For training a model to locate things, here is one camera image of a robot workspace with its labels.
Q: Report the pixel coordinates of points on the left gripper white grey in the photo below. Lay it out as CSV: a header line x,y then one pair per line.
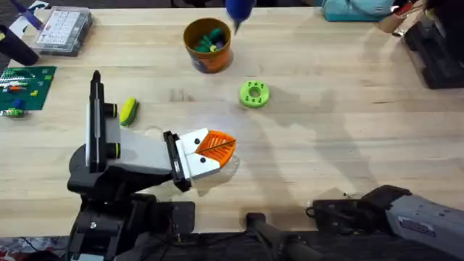
x,y
145,156

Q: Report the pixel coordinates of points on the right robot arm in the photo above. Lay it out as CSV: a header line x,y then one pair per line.
x,y
420,221

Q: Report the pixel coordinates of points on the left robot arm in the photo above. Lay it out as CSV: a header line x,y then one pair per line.
x,y
108,203

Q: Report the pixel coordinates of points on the yellow green vegetable toy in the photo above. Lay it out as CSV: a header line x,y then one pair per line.
x,y
128,111

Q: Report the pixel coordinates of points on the blue electric screwdriver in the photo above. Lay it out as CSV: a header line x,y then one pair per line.
x,y
239,9

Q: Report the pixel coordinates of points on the green disc with holes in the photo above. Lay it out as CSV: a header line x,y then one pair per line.
x,y
246,98

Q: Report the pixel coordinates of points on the orange tub with toys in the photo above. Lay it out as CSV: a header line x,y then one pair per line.
x,y
212,58

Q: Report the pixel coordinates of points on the clear plastic parts box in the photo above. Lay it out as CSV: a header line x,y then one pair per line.
x,y
61,30

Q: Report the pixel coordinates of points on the green board with toy blocks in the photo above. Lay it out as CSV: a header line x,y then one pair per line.
x,y
25,87

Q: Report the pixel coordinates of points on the teal bag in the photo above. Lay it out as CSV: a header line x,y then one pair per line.
x,y
351,11

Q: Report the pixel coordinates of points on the black cylinder tool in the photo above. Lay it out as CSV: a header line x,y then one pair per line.
x,y
16,47

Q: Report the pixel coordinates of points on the white paper with blue strip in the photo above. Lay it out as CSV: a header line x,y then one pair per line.
x,y
21,23

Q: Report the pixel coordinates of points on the brown cardboard box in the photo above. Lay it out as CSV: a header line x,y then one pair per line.
x,y
389,22

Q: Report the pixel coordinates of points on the black case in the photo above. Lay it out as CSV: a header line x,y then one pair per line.
x,y
442,54

